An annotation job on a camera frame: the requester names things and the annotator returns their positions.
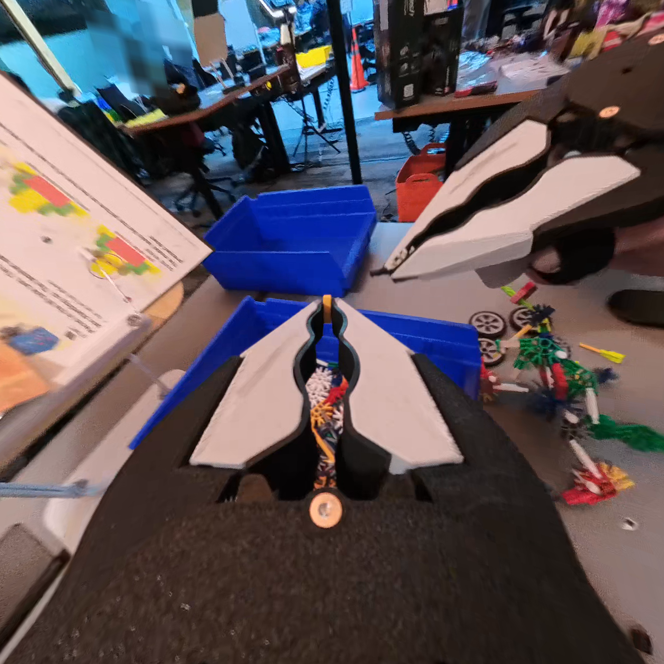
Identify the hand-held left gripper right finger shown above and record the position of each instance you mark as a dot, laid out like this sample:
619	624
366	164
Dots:
405	415

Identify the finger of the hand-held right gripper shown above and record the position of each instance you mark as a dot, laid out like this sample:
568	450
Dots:
488	161
519	218

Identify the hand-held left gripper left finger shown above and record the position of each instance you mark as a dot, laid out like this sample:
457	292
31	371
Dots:
249	415

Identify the pile of colourful toy pieces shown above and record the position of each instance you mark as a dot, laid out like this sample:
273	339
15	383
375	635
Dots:
327	410

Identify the blue plastic bin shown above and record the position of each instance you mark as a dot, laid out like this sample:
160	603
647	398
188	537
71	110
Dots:
291	244
446	342

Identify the orange toy rod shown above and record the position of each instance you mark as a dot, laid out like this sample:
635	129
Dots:
326	311

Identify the red rod toy assembly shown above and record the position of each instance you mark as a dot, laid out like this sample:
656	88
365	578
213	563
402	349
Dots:
555	379

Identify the person's right hand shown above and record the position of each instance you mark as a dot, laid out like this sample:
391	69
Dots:
641	249

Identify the red crate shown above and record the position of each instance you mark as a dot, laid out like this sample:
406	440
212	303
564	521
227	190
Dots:
418	187

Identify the black product carton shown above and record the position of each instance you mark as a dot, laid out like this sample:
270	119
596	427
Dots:
415	52

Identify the black metal pole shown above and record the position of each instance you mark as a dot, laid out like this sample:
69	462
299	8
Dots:
348	93

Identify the yellow toy rod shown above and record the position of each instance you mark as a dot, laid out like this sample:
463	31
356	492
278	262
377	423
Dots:
602	353

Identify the orange traffic cone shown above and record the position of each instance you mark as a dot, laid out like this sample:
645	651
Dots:
358	62

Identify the red yellow grey toy assembly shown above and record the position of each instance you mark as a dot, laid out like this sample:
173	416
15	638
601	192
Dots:
597	479

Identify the yellow box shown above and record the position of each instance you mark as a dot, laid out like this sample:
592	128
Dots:
313	57

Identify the green leafy toy piece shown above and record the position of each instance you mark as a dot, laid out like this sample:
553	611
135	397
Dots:
633	434

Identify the building instruction sheet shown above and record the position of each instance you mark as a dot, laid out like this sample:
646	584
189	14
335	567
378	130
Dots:
62	239

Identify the small black toy bit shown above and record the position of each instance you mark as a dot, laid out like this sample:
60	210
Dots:
641	640

